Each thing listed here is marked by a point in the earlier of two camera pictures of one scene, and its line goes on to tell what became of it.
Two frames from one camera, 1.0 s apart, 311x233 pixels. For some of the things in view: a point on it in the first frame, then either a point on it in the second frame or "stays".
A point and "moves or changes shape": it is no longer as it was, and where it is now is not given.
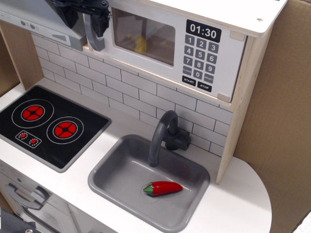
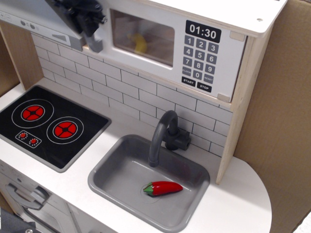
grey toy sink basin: (119, 170) stays
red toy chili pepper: (157, 188) stays
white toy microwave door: (207, 59) moves or changes shape
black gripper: (99, 9) to (80, 16)
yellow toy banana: (141, 43) stays
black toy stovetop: (51, 129) stays
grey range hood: (38, 17) stays
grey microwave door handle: (96, 42) moves or changes shape
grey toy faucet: (167, 130) stays
